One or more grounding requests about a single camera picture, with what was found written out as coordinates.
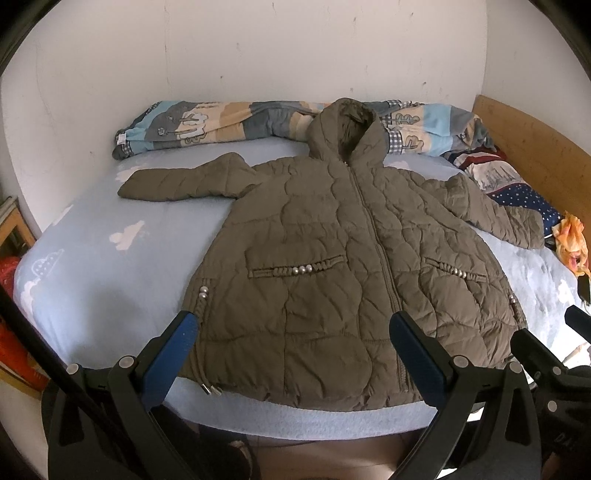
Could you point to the orange yellow cloth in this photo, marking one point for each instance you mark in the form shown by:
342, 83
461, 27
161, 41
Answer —
571, 245

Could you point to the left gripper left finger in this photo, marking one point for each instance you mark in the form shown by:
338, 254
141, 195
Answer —
101, 422

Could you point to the wooden headboard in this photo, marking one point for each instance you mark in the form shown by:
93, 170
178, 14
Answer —
550, 162

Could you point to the patchwork cartoon quilt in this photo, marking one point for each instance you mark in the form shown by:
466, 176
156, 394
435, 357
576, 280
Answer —
411, 127

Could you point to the light blue cloud bedsheet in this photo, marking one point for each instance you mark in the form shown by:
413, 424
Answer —
111, 274

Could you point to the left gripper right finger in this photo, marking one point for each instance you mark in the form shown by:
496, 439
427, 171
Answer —
486, 425

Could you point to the olive hooded puffer jacket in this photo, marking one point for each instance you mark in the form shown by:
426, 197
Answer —
295, 295

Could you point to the wooden shelf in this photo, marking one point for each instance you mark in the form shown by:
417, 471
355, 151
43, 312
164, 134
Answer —
14, 228

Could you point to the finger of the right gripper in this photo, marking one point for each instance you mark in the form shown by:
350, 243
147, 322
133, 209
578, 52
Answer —
561, 395
579, 321

